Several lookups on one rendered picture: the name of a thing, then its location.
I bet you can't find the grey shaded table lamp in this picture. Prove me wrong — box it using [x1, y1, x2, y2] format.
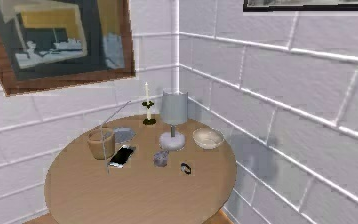
[158, 89, 189, 152]

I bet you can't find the white candle on black holder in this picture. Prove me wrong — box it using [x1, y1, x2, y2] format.
[141, 81, 157, 127]

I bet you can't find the cream bowl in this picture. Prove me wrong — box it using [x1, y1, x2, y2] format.
[192, 127, 225, 151]

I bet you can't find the small grey crumpled object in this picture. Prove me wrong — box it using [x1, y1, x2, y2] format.
[153, 149, 170, 168]

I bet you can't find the black smartphone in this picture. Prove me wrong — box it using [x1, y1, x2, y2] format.
[107, 144, 137, 169]

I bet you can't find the thin grey bent rod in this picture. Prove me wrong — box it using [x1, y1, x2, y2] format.
[99, 100, 132, 175]

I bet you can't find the tan wooden cup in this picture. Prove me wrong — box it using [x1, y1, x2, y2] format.
[87, 127, 116, 161]

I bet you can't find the round light wood table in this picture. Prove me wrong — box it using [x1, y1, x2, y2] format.
[43, 114, 238, 224]

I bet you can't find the brown framed abstract painting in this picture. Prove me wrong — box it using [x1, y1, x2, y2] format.
[0, 0, 137, 97]

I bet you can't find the black framed picture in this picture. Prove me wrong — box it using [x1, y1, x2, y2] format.
[242, 0, 358, 14]

